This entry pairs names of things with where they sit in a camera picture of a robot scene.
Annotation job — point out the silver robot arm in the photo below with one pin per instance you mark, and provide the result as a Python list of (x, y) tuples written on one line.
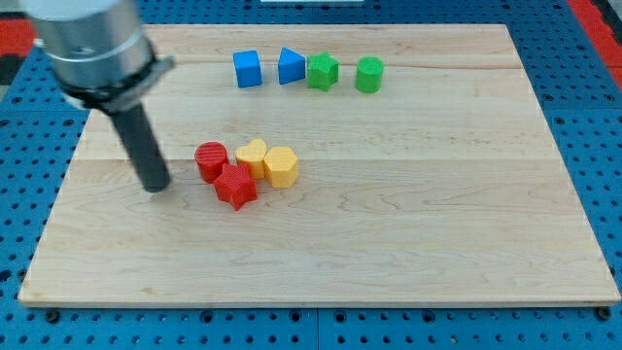
[(99, 50)]

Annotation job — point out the blue cube block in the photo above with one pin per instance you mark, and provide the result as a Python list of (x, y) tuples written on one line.
[(247, 69)]

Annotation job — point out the light wooden board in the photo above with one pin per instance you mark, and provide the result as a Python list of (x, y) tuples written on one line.
[(445, 188)]

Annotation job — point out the yellow hexagon block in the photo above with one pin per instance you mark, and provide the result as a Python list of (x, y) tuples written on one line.
[(281, 167)]

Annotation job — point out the yellow heart block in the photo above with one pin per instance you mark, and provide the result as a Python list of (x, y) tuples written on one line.
[(253, 155)]

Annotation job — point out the red star block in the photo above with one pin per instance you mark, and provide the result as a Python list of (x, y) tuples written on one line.
[(235, 185)]

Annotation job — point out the red cylinder block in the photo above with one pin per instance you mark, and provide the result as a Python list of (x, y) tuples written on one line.
[(210, 158)]

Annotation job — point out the green star block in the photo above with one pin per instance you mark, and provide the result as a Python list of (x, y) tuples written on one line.
[(322, 71)]

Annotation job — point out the blue triangle block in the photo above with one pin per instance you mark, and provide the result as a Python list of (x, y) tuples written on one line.
[(291, 66)]

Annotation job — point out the green cylinder block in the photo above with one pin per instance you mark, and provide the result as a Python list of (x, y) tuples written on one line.
[(369, 75)]

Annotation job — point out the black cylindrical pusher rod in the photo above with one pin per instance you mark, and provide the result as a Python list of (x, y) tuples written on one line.
[(139, 142)]

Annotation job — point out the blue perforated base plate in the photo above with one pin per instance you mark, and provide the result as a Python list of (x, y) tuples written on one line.
[(577, 92)]

